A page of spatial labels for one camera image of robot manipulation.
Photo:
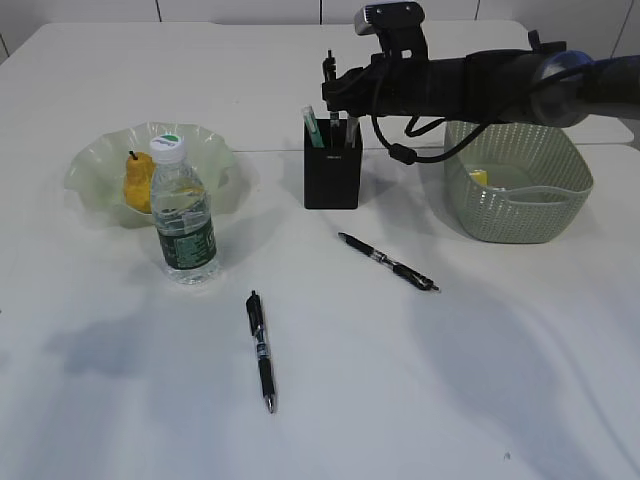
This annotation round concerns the mint green utility knife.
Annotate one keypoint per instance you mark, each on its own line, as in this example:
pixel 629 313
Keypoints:
pixel 312 127

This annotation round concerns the green perforated plastic basket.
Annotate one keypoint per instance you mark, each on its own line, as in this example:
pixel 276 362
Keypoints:
pixel 546 178

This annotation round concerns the yellow-green pen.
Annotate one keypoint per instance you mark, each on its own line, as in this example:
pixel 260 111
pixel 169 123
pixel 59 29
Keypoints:
pixel 352 126

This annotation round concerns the black gel pen centre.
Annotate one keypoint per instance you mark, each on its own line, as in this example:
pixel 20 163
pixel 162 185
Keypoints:
pixel 404 272

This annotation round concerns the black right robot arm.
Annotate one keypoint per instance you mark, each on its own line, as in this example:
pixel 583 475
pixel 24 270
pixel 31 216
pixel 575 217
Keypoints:
pixel 547 85

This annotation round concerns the black square pen holder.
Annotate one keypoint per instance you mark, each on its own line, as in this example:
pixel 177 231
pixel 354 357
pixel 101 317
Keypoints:
pixel 331 177

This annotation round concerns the yellow pear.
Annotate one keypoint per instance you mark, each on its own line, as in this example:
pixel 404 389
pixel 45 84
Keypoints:
pixel 137 182

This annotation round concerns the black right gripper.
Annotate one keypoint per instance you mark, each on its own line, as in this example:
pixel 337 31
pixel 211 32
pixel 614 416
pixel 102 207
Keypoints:
pixel 363 91

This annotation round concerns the clear water bottle green label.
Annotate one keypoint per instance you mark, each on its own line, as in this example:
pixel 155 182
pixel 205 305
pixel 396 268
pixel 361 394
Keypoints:
pixel 181 211

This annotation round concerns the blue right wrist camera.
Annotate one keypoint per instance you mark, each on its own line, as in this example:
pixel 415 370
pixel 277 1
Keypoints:
pixel 398 26

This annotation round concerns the clear plastic ruler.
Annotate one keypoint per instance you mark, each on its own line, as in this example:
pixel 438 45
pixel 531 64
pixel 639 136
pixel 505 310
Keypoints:
pixel 334 131

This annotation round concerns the green wavy glass plate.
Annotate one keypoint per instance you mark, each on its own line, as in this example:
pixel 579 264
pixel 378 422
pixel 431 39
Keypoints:
pixel 97 173

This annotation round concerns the black blue gel pen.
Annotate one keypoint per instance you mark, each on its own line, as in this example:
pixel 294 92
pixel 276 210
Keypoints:
pixel 329 72

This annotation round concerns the black gel pen left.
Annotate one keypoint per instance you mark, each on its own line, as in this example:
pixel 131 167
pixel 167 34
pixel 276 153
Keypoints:
pixel 259 334

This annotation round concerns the yellow utility knife packaging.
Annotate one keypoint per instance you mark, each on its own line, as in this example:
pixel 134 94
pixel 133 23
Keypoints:
pixel 481 177

